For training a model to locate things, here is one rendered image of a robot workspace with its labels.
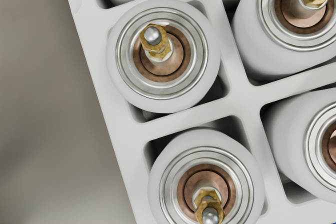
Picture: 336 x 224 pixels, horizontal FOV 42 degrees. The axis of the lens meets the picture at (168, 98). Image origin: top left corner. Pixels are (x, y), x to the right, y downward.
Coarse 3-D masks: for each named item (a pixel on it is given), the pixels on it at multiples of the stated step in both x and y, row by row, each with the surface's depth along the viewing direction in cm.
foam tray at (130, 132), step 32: (96, 0) 44; (192, 0) 43; (224, 0) 48; (96, 32) 43; (224, 32) 43; (96, 64) 43; (224, 64) 42; (320, 64) 51; (224, 96) 45; (256, 96) 42; (128, 128) 43; (160, 128) 43; (224, 128) 53; (256, 128) 42; (128, 160) 43; (256, 160) 42; (128, 192) 43; (288, 192) 47
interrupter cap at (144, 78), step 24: (144, 24) 36; (168, 24) 35; (192, 24) 35; (120, 48) 36; (192, 48) 35; (120, 72) 35; (144, 72) 35; (168, 72) 36; (192, 72) 35; (144, 96) 35; (168, 96) 35
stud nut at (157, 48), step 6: (150, 24) 28; (156, 24) 28; (144, 30) 28; (162, 30) 28; (162, 36) 28; (144, 42) 28; (162, 42) 28; (168, 42) 28; (144, 48) 28; (150, 48) 28; (156, 48) 28; (162, 48) 28
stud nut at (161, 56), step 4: (168, 40) 32; (168, 44) 32; (164, 48) 32; (168, 48) 32; (148, 52) 32; (152, 52) 32; (164, 52) 32; (168, 52) 32; (152, 56) 32; (156, 56) 32; (160, 56) 32; (164, 56) 32
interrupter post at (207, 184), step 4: (200, 180) 35; (204, 180) 34; (208, 180) 34; (196, 184) 34; (200, 184) 33; (204, 184) 32; (208, 184) 32; (212, 184) 33; (216, 184) 35; (196, 188) 33; (200, 188) 32; (208, 188) 32; (212, 188) 32; (216, 188) 32; (192, 192) 34; (196, 192) 32; (216, 192) 32; (192, 196) 32; (220, 196) 32; (192, 200) 32
